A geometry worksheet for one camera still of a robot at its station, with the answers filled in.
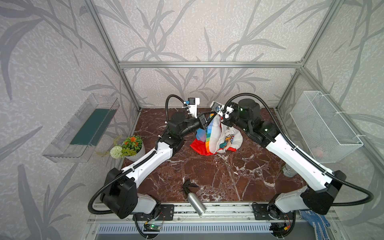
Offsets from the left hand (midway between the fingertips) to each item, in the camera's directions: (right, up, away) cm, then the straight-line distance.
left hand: (218, 111), depth 67 cm
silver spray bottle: (-9, -47, +6) cm, 48 cm away
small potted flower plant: (-46, -20, +16) cm, 53 cm away
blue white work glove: (+48, -52, +3) cm, 71 cm away
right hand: (+3, +6, +3) cm, 7 cm away
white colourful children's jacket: (0, -14, +14) cm, 20 cm away
